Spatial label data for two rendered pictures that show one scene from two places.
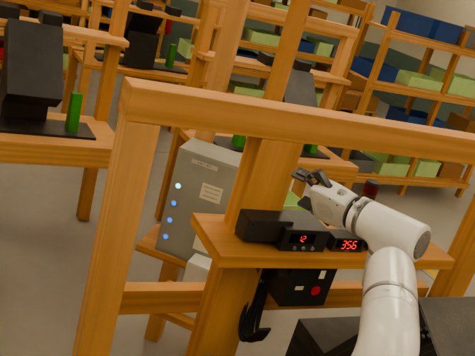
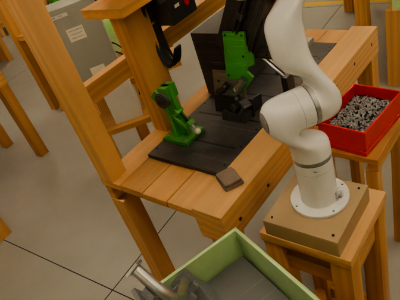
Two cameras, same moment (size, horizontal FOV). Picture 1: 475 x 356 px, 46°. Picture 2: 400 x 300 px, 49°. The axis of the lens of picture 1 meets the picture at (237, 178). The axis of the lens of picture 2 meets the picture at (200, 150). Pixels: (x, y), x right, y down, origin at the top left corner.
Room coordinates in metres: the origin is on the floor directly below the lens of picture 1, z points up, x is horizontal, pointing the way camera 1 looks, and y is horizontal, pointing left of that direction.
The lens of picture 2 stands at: (-0.32, 0.25, 1.97)
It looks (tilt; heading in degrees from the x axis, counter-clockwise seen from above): 34 degrees down; 347
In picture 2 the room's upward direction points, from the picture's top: 20 degrees counter-clockwise
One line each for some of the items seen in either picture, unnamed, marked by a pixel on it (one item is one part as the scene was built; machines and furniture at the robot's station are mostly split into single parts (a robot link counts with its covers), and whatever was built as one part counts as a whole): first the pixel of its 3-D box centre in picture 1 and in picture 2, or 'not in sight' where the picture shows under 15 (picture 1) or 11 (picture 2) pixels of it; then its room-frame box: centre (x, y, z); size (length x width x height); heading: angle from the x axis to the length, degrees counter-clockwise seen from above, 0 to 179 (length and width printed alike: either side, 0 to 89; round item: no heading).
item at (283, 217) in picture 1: (264, 225); not in sight; (1.50, -0.11, 1.59); 0.15 x 0.07 x 0.07; 119
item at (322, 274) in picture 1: (300, 275); (171, 1); (1.58, -0.28, 1.42); 0.17 x 0.12 x 0.15; 119
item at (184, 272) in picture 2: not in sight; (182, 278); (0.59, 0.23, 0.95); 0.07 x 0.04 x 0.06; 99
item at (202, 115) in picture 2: not in sight; (250, 96); (1.45, -0.47, 0.89); 1.10 x 0.42 x 0.02; 119
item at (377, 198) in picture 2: not in sight; (322, 215); (0.63, -0.29, 0.83); 0.32 x 0.32 x 0.04; 30
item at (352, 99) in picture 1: (346, 92); not in sight; (11.54, -1.67, 0.37); 1.20 x 0.81 x 0.74; 125
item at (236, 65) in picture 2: not in sight; (239, 52); (1.36, -0.44, 1.17); 0.13 x 0.12 x 0.20; 119
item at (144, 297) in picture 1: (288, 295); (174, 30); (1.77, -0.30, 1.23); 1.30 x 0.05 x 0.09; 119
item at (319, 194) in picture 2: not in sight; (315, 177); (0.63, -0.29, 1.01); 0.19 x 0.19 x 0.18
